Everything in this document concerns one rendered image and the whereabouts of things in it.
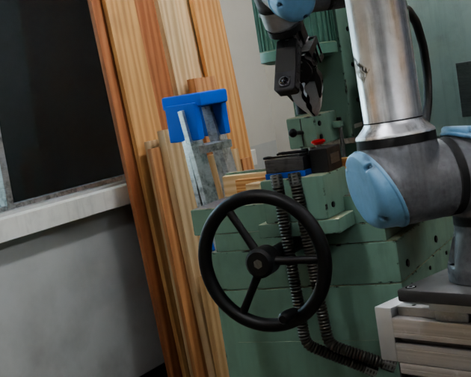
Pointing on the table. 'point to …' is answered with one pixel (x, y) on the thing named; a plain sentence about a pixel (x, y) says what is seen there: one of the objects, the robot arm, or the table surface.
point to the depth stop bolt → (340, 134)
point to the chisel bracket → (312, 129)
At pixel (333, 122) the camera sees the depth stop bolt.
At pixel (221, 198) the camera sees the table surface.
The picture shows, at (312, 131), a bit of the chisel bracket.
